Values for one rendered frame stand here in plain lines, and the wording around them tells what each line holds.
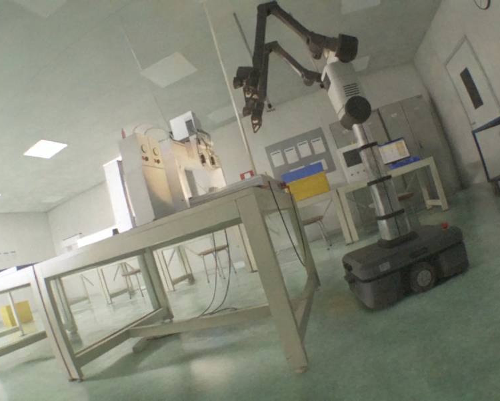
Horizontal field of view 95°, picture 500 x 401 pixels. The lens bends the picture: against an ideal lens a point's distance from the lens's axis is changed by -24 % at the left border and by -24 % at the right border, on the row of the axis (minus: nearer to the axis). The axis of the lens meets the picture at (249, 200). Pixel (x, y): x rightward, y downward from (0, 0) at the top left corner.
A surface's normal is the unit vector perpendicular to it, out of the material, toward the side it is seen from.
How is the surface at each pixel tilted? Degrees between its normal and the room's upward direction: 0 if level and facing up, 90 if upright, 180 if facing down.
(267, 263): 90
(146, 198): 90
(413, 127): 90
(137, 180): 90
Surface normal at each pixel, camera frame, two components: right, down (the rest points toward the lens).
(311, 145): -0.26, 0.00
